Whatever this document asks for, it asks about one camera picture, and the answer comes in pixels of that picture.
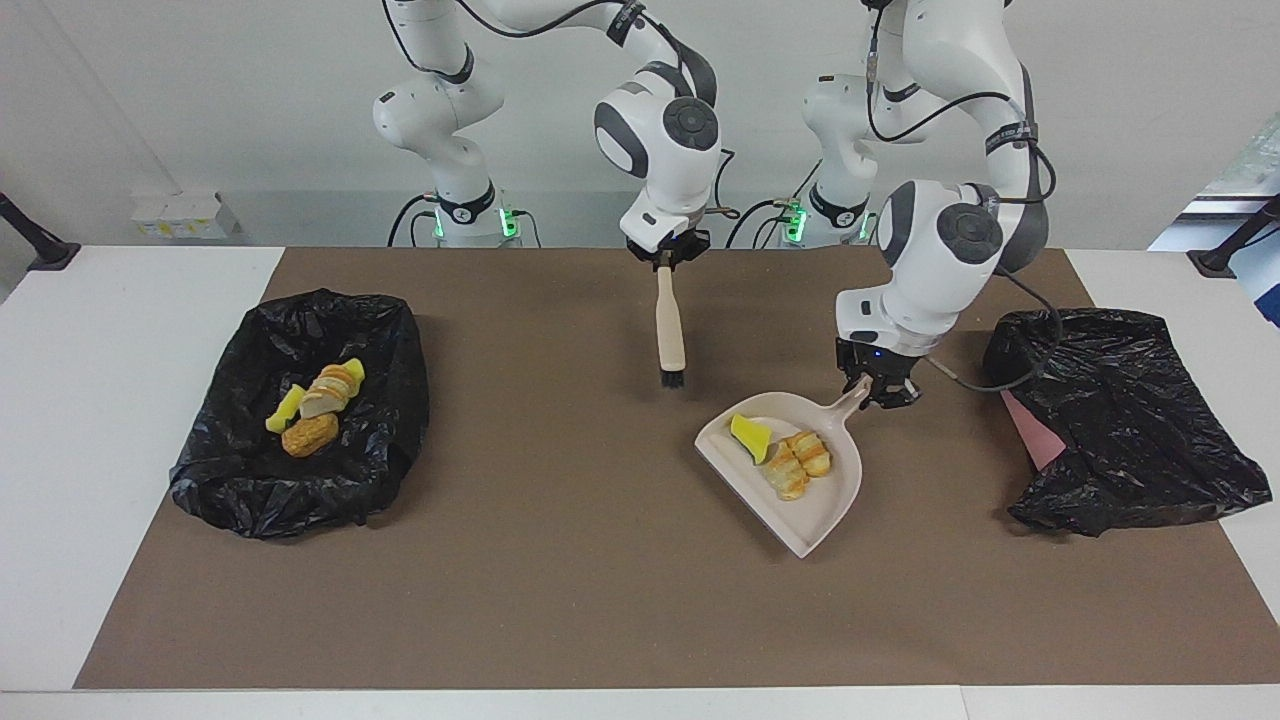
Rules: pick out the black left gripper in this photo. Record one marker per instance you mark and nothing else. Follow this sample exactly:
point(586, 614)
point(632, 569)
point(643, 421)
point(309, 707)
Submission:
point(872, 362)

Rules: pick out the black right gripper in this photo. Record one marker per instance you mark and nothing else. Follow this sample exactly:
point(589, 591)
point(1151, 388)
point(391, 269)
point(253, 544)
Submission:
point(672, 250)

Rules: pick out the beige hand brush black bristles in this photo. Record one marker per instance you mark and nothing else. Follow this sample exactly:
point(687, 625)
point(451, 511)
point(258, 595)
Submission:
point(668, 330)

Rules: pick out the toy croissant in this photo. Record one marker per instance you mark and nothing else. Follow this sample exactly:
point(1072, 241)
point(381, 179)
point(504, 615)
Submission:
point(812, 455)
point(787, 480)

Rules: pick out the beige plastic dustpan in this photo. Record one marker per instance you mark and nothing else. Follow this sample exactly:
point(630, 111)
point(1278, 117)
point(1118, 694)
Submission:
point(820, 510)

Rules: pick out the yellow sponge piece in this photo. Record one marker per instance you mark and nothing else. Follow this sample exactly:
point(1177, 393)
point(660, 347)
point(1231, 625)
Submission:
point(750, 438)
point(285, 411)
point(353, 370)

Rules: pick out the sandwich bread toy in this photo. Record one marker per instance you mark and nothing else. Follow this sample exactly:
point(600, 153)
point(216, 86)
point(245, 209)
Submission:
point(328, 393)

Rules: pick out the brown toy bread roll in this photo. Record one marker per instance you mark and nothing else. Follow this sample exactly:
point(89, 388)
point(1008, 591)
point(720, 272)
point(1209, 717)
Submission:
point(310, 436)

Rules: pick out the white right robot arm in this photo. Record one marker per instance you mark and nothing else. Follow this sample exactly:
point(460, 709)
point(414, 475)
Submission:
point(670, 180)

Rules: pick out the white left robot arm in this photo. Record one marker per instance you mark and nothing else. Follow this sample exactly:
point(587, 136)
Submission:
point(930, 270)

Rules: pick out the pink plastic bin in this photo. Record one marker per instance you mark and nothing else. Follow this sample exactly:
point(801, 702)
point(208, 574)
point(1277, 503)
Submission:
point(1035, 435)

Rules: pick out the black trash bag on pink bin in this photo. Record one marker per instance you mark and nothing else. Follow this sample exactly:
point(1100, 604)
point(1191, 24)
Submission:
point(1130, 420)

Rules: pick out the black trash bag lined bin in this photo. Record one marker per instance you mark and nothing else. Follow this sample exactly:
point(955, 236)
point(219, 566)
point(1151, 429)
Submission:
point(380, 470)

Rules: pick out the large brown table mat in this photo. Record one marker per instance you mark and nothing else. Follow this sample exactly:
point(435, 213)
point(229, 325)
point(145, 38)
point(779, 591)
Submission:
point(500, 600)

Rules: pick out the black camera stand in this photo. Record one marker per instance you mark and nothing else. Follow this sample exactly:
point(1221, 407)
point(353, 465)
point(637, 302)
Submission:
point(1225, 258)
point(40, 245)

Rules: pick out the white wall power strip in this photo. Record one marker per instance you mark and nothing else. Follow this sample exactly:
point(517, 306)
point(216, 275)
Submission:
point(185, 215)

